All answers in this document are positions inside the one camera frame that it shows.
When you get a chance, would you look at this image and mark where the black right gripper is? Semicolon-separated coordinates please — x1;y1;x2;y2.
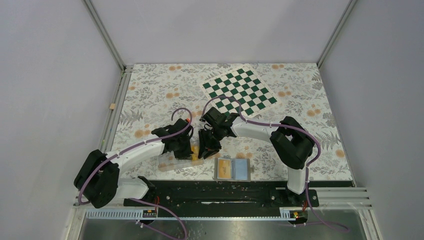
198;125;224;160

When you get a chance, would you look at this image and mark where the grey leather card holder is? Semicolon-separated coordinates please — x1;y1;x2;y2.
213;157;252;182

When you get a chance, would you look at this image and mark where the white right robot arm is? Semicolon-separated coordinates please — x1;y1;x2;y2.
198;107;319;206

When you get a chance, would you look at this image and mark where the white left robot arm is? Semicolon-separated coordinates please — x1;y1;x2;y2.
73;118;194;209

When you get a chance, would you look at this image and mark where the green white chessboard mat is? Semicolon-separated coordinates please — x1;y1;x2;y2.
199;64;280;118

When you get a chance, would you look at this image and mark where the floral tablecloth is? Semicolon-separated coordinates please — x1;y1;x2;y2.
109;63;354;181

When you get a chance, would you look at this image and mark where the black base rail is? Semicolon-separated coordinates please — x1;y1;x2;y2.
142;180;306;218

